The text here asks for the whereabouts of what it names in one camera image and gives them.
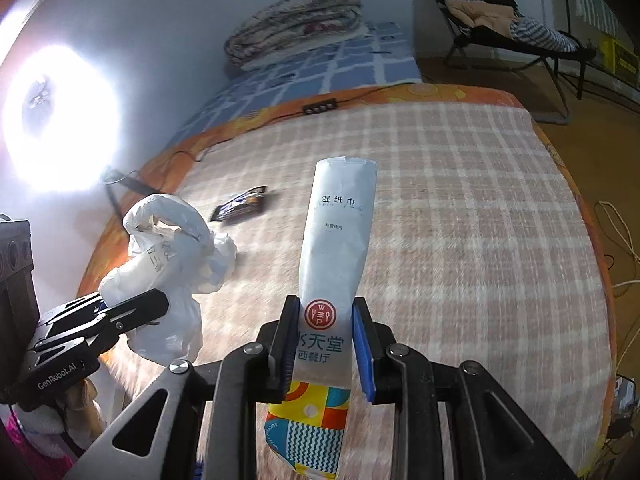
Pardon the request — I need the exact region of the dark snack wrapper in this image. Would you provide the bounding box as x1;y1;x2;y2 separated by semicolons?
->
210;186;269;225

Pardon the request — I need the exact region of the folded floral quilt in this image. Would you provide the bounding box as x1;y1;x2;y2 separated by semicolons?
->
223;0;362;68

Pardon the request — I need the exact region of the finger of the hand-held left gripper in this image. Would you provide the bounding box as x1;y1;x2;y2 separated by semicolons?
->
65;294;108;317
102;288;171;333

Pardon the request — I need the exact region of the beige plaid cloth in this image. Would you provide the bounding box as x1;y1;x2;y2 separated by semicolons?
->
100;100;613;480

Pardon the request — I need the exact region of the blue checked bed sheet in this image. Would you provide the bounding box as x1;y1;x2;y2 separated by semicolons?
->
172;20;423;136

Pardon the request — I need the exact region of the tan garment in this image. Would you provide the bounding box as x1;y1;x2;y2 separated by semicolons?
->
445;0;521;36

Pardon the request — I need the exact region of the striped garment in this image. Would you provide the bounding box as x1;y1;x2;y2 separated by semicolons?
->
510;15;581;53

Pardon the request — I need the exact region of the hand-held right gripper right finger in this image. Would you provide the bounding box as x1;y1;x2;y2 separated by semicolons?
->
351;297;576;480

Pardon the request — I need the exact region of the white colourful wet wipe packet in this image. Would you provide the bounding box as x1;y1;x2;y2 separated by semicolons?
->
264;156;377;478

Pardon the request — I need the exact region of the white ring light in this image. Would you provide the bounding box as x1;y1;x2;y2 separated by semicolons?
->
2;45;123;193

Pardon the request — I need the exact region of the white plastic bag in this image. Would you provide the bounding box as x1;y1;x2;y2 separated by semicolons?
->
98;194;240;366

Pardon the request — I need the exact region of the person's left forearm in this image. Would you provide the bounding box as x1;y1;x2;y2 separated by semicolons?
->
0;385;108;480

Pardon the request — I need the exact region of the black mini tripod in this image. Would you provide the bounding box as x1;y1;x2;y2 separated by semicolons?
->
100;167;146;221

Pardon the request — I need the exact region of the white floor cable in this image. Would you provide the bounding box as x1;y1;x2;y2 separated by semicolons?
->
595;200;640;291

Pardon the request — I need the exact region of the black power strip with cable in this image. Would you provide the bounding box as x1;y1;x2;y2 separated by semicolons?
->
127;82;431;181

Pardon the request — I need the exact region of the yellow box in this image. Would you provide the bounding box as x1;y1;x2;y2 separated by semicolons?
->
597;35;640;86

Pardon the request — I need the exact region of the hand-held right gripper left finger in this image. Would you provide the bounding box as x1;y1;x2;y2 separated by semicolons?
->
87;295;301;480

